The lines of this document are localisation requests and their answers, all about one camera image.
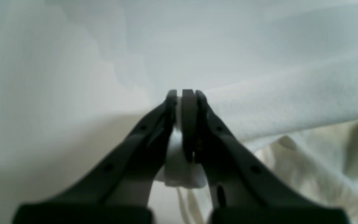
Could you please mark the white printed T-shirt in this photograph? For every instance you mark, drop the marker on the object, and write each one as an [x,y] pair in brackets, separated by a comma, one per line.
[77,75]

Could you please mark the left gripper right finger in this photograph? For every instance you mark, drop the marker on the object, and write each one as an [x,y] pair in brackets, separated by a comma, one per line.
[242,189]

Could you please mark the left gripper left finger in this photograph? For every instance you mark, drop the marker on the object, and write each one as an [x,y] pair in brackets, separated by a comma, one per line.
[117,189]

